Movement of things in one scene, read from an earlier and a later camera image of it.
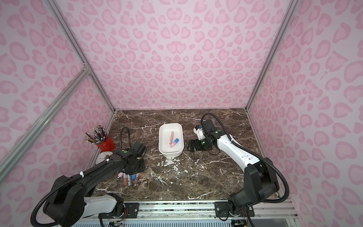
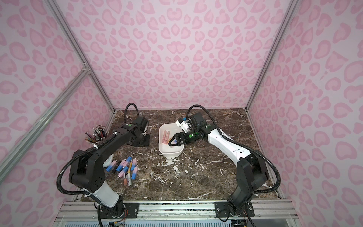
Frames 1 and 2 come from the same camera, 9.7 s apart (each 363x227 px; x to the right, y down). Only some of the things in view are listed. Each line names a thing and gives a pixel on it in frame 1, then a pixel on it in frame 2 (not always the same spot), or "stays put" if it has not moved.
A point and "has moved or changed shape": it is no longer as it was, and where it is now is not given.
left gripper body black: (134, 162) to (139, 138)
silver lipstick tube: (129, 179) stays put
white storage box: (171, 143) stays put
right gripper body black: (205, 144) to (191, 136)
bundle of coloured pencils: (99, 134) stays put
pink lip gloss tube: (171, 138) has moved or changed shape
